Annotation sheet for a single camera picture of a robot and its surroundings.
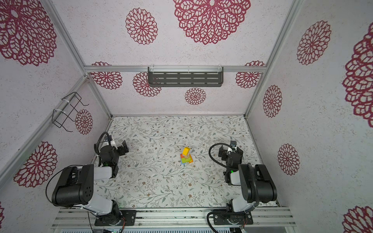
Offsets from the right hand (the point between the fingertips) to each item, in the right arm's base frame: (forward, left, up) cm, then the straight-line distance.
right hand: (231, 145), depth 91 cm
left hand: (-2, +73, 0) cm, 73 cm away
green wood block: (-8, +29, -7) cm, 31 cm away
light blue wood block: (-10, +31, -8) cm, 33 cm away
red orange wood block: (-8, +31, 0) cm, 32 cm away
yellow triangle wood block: (-7, +28, +3) cm, 29 cm away
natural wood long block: (-8, +28, -1) cm, 29 cm away
